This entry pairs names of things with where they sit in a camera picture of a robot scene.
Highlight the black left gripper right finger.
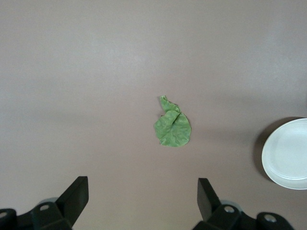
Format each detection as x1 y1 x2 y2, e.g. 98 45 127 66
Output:
193 177 259 230

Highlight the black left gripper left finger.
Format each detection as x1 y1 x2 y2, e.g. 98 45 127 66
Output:
31 176 90 230

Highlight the green lettuce leaf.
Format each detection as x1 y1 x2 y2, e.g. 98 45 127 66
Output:
153 95 193 149

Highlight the beige plate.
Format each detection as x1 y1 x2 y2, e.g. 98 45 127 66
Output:
261 117 307 191

